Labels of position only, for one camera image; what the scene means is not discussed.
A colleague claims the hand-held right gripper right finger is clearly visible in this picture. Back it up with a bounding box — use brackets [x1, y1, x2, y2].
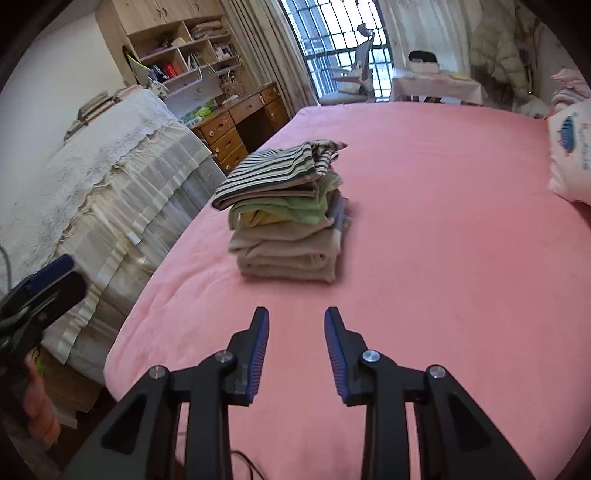
[323, 306, 536, 480]

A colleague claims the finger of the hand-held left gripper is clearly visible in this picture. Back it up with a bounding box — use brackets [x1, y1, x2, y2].
[0, 254, 75, 315]
[9, 271, 88, 342]

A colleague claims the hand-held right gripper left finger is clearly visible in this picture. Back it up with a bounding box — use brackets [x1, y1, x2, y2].
[60, 306, 270, 480]

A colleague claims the striped long-sleeve shirt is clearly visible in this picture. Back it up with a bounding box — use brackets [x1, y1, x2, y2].
[211, 140, 348, 210]

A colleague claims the person's left hand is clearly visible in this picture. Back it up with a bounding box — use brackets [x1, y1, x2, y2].
[22, 355, 62, 445]

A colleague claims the cardboard box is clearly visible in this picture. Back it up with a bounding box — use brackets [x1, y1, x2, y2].
[39, 351, 107, 425]

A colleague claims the taupe folded garment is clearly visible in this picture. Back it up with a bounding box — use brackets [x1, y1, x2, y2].
[236, 249, 340, 284]

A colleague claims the white lace-covered furniture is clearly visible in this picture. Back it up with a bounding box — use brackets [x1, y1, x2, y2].
[0, 88, 227, 388]

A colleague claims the beige folded garment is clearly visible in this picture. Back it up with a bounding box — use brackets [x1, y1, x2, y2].
[228, 217, 345, 259]

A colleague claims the yellow folded garment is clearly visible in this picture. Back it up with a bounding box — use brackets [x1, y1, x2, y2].
[235, 210, 287, 229]

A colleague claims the grey folded garment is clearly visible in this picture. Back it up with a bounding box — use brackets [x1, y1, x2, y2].
[325, 189, 352, 247]

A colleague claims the green folded shirt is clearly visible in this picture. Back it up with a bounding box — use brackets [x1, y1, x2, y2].
[228, 173, 345, 229]

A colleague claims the pink bed blanket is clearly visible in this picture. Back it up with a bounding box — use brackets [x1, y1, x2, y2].
[104, 102, 591, 480]

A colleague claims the stack of books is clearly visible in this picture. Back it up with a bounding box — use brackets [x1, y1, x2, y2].
[62, 85, 153, 139]

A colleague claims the green packet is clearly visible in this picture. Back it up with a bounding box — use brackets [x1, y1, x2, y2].
[180, 104, 218, 127]

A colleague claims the wooden desk with drawers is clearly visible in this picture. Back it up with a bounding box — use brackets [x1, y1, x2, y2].
[185, 82, 293, 176]

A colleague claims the green folder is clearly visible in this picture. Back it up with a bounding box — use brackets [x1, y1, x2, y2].
[122, 46, 152, 88]

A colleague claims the woven basket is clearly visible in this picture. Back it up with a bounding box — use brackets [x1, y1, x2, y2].
[219, 74, 245, 99]

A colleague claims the grey office chair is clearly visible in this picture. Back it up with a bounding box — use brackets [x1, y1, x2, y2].
[318, 22, 377, 107]

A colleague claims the wooden bookshelf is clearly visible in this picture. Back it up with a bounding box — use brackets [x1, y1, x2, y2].
[122, 14, 245, 100]

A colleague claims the small table with floral cloth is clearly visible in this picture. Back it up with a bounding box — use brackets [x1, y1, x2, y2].
[392, 74, 489, 107]

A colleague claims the beige curtain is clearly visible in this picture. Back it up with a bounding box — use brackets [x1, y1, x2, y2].
[217, 0, 324, 112]

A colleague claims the white printed pillow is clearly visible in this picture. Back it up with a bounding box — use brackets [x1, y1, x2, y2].
[547, 99, 591, 206]

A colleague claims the window with metal grille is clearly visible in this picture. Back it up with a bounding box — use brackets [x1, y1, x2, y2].
[279, 0, 393, 104]

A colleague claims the sheer white curtain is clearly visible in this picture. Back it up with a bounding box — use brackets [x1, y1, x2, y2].
[376, 0, 490, 79]

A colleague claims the olive puffer jacket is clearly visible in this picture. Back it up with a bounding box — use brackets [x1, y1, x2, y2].
[468, 9, 532, 93]

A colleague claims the pink ruffled folded quilt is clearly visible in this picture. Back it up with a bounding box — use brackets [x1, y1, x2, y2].
[551, 68, 591, 112]

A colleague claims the black cable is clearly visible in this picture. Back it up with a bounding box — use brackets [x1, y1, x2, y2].
[228, 450, 264, 480]

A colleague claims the white wire shelf basket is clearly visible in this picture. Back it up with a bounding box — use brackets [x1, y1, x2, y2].
[159, 58, 243, 100]

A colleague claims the wooden wall cabinet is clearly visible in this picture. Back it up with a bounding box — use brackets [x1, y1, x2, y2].
[95, 0, 227, 38]

